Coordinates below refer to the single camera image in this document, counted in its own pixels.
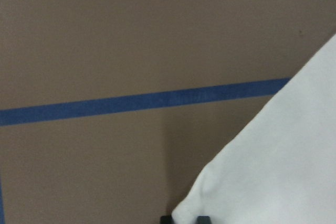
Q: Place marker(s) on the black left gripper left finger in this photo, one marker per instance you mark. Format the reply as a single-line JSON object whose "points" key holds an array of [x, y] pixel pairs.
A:
{"points": [[166, 219]]}

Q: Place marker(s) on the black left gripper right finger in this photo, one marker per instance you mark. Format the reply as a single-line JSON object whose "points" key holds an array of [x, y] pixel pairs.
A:
{"points": [[203, 220]]}

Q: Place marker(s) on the white long-sleeve printed shirt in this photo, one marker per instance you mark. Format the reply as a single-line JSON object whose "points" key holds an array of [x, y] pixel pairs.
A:
{"points": [[281, 167]]}

